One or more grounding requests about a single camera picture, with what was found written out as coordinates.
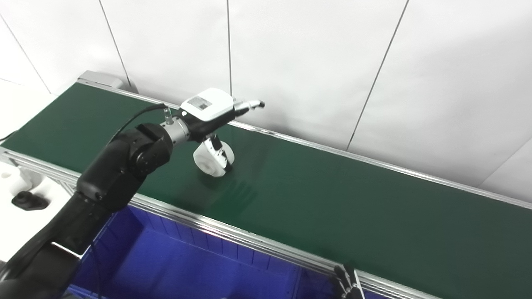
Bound black plastic part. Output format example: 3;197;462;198
11;191;49;211

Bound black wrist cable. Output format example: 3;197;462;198
108;103;174;145

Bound wide aluminium conveyor side rail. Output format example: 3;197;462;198
0;147;443;299

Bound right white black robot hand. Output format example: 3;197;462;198
330;262;367;299

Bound green conveyor belt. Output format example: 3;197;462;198
0;82;532;299

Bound thin aluminium conveyor side rail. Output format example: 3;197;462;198
77;79;532;211

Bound white round plastic part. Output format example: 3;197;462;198
193;139;236;178

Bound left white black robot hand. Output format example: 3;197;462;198
180;88;266;172

